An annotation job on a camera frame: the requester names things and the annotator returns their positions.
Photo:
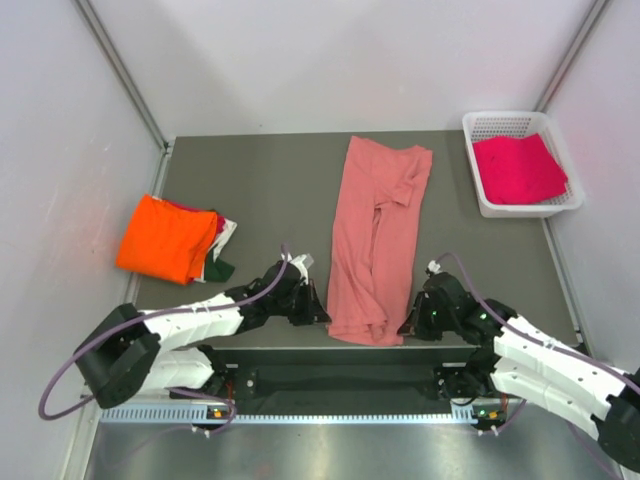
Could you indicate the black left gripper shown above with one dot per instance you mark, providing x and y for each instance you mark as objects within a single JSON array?
[{"x": 313, "y": 310}]

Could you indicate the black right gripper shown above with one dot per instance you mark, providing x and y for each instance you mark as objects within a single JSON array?
[{"x": 415, "y": 324}]

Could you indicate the green t shirt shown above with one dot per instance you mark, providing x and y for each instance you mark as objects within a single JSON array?
[{"x": 217, "y": 271}]

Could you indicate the white t shirt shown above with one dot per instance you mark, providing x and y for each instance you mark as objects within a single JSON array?
[{"x": 223, "y": 237}]

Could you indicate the salmon pink t shirt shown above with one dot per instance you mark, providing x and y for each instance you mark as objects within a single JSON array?
[{"x": 374, "y": 238}]

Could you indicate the orange t shirt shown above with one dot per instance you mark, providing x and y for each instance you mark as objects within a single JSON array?
[{"x": 166, "y": 241}]

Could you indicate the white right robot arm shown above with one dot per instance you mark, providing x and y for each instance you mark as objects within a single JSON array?
[{"x": 512, "y": 357}]

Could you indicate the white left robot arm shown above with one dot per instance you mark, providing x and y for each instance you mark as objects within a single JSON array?
[{"x": 133, "y": 351}]

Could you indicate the magenta t shirt in basket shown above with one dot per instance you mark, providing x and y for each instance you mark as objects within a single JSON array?
[{"x": 518, "y": 171}]

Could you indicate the white plastic laundry basket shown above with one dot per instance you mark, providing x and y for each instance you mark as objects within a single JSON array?
[{"x": 483, "y": 125}]

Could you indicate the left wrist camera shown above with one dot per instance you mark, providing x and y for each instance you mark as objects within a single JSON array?
[{"x": 303, "y": 263}]

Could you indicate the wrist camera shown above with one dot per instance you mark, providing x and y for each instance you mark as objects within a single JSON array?
[
  {"x": 303, "y": 263},
  {"x": 433, "y": 268}
]

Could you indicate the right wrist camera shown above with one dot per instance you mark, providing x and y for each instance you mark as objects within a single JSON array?
[{"x": 433, "y": 268}]

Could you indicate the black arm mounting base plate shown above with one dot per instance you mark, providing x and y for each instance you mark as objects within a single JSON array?
[{"x": 352, "y": 380}]

